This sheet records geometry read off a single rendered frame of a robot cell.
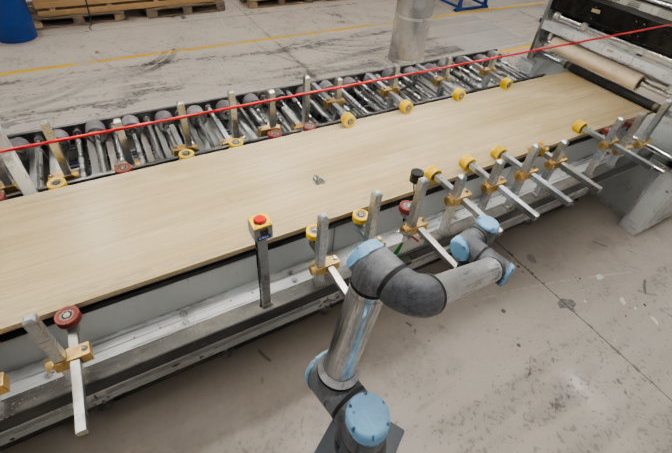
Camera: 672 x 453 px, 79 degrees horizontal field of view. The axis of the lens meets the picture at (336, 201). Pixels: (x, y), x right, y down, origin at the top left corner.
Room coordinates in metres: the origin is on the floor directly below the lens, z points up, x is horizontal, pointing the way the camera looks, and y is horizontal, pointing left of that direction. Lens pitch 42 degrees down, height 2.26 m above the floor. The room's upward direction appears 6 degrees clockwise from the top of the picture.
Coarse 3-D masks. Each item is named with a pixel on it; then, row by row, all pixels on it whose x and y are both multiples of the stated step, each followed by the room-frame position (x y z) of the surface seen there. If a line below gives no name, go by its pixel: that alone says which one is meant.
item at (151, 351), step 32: (544, 192) 1.99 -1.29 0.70; (416, 256) 1.41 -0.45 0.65; (288, 288) 1.09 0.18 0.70; (320, 288) 1.11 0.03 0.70; (224, 320) 0.90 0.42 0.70; (256, 320) 0.94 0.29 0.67; (128, 352) 0.73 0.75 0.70; (160, 352) 0.74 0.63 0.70; (64, 384) 0.58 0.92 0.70; (96, 384) 0.60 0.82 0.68; (0, 416) 0.46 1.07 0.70; (32, 416) 0.49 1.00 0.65
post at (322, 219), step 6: (318, 216) 1.14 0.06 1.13; (324, 216) 1.14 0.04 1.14; (318, 222) 1.14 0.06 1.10; (324, 222) 1.13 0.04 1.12; (318, 228) 1.14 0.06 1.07; (324, 228) 1.13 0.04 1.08; (318, 234) 1.13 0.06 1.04; (324, 234) 1.13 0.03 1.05; (318, 240) 1.13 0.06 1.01; (324, 240) 1.13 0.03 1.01; (318, 246) 1.13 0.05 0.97; (324, 246) 1.13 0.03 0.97; (318, 252) 1.13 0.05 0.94; (324, 252) 1.13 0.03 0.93; (318, 258) 1.12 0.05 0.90; (324, 258) 1.13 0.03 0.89; (318, 264) 1.12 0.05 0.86; (324, 264) 1.14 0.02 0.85; (318, 276) 1.12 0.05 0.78; (318, 282) 1.12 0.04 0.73
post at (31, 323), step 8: (24, 320) 0.60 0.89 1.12; (32, 320) 0.60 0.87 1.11; (40, 320) 0.62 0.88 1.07; (24, 328) 0.58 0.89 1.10; (32, 328) 0.59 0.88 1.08; (40, 328) 0.60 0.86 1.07; (32, 336) 0.58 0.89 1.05; (40, 336) 0.59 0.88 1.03; (48, 336) 0.61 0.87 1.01; (40, 344) 0.59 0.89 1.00; (48, 344) 0.60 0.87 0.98; (56, 344) 0.61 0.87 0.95; (48, 352) 0.59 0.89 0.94; (56, 352) 0.60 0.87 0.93; (64, 352) 0.62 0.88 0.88; (56, 360) 0.59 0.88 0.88
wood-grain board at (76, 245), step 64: (320, 128) 2.16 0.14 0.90; (384, 128) 2.23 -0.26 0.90; (448, 128) 2.30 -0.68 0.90; (512, 128) 2.38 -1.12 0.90; (64, 192) 1.37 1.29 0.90; (128, 192) 1.42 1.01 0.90; (192, 192) 1.46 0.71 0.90; (256, 192) 1.51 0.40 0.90; (320, 192) 1.55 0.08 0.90; (384, 192) 1.60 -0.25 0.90; (0, 256) 0.97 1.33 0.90; (64, 256) 1.00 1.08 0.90; (128, 256) 1.03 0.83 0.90; (192, 256) 1.07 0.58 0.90; (0, 320) 0.70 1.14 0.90
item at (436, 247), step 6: (402, 216) 1.50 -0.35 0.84; (420, 228) 1.40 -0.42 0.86; (420, 234) 1.38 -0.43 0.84; (426, 234) 1.37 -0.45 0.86; (426, 240) 1.34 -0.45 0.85; (432, 240) 1.33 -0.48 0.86; (432, 246) 1.31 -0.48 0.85; (438, 246) 1.30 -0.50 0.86; (438, 252) 1.27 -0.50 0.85; (444, 252) 1.26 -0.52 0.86; (444, 258) 1.23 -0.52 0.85; (450, 258) 1.23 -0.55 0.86; (450, 264) 1.20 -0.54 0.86; (456, 264) 1.20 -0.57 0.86
